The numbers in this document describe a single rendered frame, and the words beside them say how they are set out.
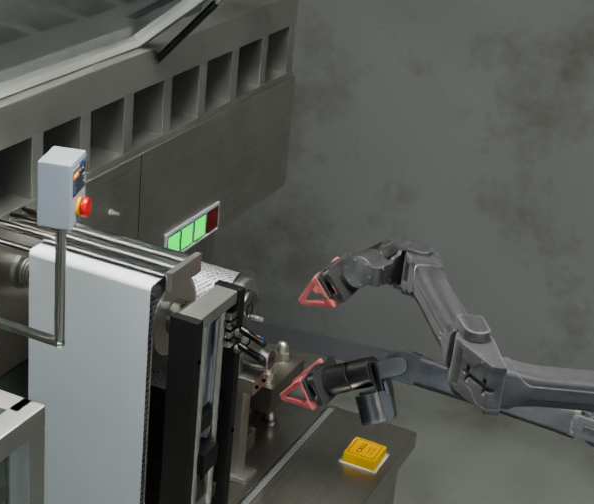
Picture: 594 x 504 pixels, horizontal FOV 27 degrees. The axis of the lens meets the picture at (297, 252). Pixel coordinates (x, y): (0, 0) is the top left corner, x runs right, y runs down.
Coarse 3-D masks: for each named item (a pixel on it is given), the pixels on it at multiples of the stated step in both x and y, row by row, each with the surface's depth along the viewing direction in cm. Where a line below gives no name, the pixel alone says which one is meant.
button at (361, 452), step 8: (360, 440) 262; (352, 448) 258; (360, 448) 259; (368, 448) 259; (376, 448) 259; (384, 448) 260; (344, 456) 257; (352, 456) 256; (360, 456) 256; (368, 456) 256; (376, 456) 257; (384, 456) 261; (360, 464) 256; (368, 464) 255; (376, 464) 256
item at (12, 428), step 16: (0, 400) 137; (16, 400) 137; (0, 416) 134; (16, 416) 134; (32, 416) 135; (0, 432) 131; (16, 432) 133; (32, 432) 136; (0, 448) 131; (16, 448) 134; (32, 448) 137; (32, 464) 138; (32, 480) 139; (32, 496) 139
